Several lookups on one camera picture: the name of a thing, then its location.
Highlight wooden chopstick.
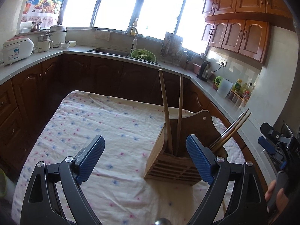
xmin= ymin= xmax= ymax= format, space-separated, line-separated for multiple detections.
xmin=176 ymin=74 xmax=183 ymax=155
xmin=159 ymin=69 xmax=173 ymax=155

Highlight kitchen faucet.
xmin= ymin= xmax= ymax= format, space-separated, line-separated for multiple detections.
xmin=124 ymin=26 xmax=139 ymax=53

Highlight person's right hand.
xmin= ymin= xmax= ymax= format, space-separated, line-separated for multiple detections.
xmin=264 ymin=180 xmax=289 ymax=215

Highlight condiment bottles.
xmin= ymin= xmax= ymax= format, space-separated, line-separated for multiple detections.
xmin=228 ymin=79 xmax=254 ymax=108

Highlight white plastic jug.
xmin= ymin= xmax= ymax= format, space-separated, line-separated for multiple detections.
xmin=217 ymin=78 xmax=233 ymax=98

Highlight green cup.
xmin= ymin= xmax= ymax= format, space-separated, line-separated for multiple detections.
xmin=214 ymin=76 xmax=223 ymax=88

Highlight wooden utensil holder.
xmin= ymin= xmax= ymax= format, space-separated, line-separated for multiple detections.
xmin=144 ymin=110 xmax=221 ymax=185

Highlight white floral tablecloth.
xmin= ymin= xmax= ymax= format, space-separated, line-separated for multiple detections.
xmin=10 ymin=90 xmax=247 ymax=225

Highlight steel spoon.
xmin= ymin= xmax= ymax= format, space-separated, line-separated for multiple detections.
xmin=154 ymin=218 xmax=172 ymax=225

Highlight electric kettle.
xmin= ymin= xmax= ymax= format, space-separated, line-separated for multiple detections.
xmin=197 ymin=61 xmax=211 ymax=82

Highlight upper wooden cabinets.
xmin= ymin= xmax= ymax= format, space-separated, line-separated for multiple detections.
xmin=202 ymin=0 xmax=294 ymax=64

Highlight dish drying rack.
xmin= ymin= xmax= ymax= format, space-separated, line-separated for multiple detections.
xmin=160 ymin=32 xmax=193 ymax=65

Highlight green vegetable bowl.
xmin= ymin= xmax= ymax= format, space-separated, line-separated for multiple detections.
xmin=130 ymin=49 xmax=157 ymax=63

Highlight white rice cooker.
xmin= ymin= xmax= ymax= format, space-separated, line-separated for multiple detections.
xmin=1 ymin=37 xmax=34 ymax=66

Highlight white small cooker pot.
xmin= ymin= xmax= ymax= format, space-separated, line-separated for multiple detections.
xmin=37 ymin=34 xmax=53 ymax=52

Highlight large white steamer pot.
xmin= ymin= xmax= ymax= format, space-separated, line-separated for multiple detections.
xmin=49 ymin=25 xmax=67 ymax=47

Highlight tropical fruit poster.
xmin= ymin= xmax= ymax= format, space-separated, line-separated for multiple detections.
xmin=20 ymin=0 xmax=63 ymax=29

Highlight wall power socket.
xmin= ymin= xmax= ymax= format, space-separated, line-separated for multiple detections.
xmin=218 ymin=59 xmax=227 ymax=67

